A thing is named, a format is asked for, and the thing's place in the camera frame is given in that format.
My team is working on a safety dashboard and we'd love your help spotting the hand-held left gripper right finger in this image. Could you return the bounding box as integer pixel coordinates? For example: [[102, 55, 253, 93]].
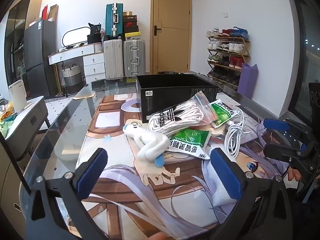
[[210, 148, 293, 240]]

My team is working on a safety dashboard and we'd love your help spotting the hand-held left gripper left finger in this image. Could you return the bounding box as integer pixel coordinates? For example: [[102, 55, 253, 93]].
[[24, 147, 110, 240]]

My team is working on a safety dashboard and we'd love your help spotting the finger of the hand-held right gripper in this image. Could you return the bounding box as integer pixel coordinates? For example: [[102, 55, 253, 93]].
[[264, 139, 317, 178], [263, 118, 314, 146]]

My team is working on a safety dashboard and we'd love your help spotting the white cable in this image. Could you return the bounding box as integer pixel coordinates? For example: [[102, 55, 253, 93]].
[[224, 109, 252, 157]]

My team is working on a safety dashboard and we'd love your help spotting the large green packet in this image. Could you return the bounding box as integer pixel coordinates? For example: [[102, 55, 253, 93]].
[[168, 128, 213, 160]]

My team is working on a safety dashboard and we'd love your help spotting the small green packet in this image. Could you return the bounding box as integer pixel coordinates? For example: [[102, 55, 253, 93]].
[[210, 99, 238, 128]]

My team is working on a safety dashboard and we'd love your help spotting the white plush toy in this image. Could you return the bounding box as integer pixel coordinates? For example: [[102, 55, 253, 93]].
[[122, 119, 168, 168]]

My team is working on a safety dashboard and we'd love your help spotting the printed bag of white laces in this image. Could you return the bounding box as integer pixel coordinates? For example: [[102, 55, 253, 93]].
[[147, 91, 219, 138]]

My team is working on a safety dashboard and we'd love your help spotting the black cardboard box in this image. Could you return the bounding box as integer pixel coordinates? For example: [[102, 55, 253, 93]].
[[135, 74, 218, 123]]

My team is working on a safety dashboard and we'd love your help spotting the person's right hand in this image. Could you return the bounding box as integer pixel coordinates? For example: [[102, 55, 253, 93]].
[[287, 167, 302, 182]]

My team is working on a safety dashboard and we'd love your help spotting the person's left hand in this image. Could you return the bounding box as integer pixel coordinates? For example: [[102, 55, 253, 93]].
[[134, 232, 168, 240]]

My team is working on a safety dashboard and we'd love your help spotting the white foam sheet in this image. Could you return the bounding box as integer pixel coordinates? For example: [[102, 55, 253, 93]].
[[202, 160, 238, 207]]

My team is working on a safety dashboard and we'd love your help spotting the dark window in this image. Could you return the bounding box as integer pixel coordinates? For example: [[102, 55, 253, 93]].
[[287, 0, 320, 118]]

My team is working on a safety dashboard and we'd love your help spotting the purple bag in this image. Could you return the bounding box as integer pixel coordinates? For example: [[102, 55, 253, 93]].
[[237, 63, 258, 99]]

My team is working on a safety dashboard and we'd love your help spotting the grey side table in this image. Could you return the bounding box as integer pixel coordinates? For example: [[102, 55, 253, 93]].
[[0, 95, 49, 142]]

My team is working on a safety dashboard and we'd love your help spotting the wooden shoe rack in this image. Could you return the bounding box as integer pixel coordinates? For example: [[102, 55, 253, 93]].
[[207, 36, 251, 87]]

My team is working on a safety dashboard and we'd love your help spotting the woven basket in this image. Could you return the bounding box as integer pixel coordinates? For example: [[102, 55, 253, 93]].
[[62, 64, 82, 94]]

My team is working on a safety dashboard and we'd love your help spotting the pile of snack packets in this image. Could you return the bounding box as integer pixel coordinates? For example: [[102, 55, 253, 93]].
[[0, 99, 17, 136]]

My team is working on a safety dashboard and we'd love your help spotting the white dressing table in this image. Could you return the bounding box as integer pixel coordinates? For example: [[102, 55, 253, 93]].
[[48, 42, 106, 80]]

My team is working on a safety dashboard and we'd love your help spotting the white suitcase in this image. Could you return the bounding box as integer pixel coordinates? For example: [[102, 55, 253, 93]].
[[103, 39, 124, 79]]

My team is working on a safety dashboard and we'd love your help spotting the silver suitcase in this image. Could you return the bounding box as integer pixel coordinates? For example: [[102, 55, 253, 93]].
[[123, 39, 146, 77]]

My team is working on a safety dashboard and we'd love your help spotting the grey refrigerator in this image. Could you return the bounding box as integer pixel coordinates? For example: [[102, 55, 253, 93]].
[[24, 19, 58, 97]]

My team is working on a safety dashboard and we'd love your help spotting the oval mirror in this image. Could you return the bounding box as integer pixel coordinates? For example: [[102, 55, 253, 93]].
[[62, 25, 91, 48]]

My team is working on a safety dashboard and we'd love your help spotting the black cat bag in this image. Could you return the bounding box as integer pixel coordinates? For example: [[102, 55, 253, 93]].
[[87, 23, 102, 44]]

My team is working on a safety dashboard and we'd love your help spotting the wooden door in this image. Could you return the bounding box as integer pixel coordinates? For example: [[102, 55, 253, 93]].
[[150, 0, 192, 75]]

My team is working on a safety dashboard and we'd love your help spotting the stack of shoe boxes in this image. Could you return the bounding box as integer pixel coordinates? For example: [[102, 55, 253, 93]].
[[123, 11, 141, 40]]

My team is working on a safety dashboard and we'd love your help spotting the teal suitcase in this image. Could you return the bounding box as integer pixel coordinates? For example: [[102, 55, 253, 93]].
[[105, 3, 124, 40]]

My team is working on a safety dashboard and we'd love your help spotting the tall dark cabinet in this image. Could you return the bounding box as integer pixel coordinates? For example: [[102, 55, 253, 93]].
[[5, 0, 43, 85]]

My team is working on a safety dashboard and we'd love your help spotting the brown cardboard box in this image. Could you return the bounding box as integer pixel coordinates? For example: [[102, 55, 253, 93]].
[[47, 4, 59, 22]]

